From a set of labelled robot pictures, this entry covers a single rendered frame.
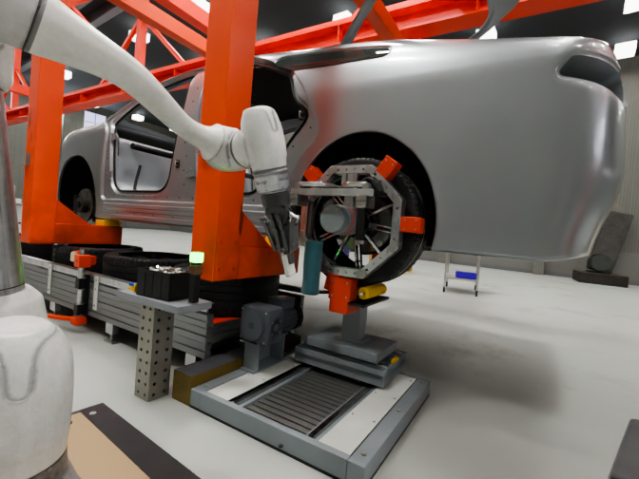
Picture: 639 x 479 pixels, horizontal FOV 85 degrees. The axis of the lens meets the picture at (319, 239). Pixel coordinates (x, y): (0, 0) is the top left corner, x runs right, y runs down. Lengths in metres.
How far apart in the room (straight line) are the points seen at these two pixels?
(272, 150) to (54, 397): 0.63
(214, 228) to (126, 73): 0.98
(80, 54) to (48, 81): 2.71
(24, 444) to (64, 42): 0.61
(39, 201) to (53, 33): 2.65
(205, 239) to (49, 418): 1.10
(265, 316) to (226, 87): 1.04
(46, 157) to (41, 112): 0.32
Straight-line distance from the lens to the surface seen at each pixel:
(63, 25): 0.75
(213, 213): 1.65
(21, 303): 0.87
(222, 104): 1.73
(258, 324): 1.69
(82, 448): 0.91
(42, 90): 3.44
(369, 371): 1.78
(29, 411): 0.71
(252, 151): 0.90
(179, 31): 4.28
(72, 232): 3.43
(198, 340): 1.89
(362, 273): 1.67
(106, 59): 0.77
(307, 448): 1.37
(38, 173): 3.34
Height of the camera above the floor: 0.79
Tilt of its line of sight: 1 degrees down
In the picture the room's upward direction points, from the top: 5 degrees clockwise
